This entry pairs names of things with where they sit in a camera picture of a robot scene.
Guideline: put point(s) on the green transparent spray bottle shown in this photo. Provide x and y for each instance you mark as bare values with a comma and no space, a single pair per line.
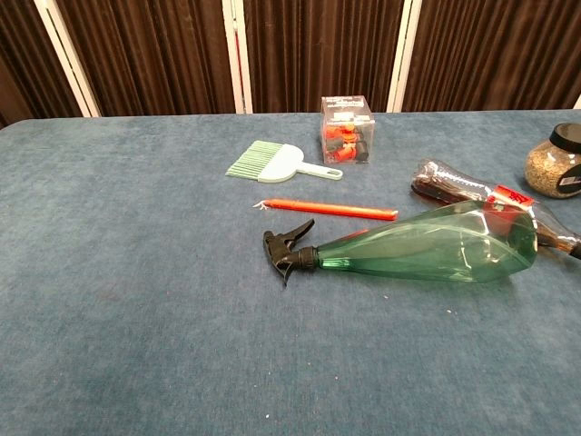
431,250

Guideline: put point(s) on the clear box with orange parts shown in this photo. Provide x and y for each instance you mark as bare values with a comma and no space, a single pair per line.
347,131

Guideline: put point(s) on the glass jar with black lid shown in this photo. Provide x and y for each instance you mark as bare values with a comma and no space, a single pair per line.
544,168

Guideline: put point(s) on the blue velvet tablecloth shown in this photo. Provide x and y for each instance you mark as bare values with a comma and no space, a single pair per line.
181,295

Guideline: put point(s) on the cola bottle with red label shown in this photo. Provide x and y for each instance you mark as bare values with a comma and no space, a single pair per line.
449,181

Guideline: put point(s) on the brown pleated screen panel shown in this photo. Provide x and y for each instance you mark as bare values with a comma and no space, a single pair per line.
145,54
499,54
22,59
318,45

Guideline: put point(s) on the light green plastic brush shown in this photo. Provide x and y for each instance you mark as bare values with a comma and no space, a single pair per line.
281,163

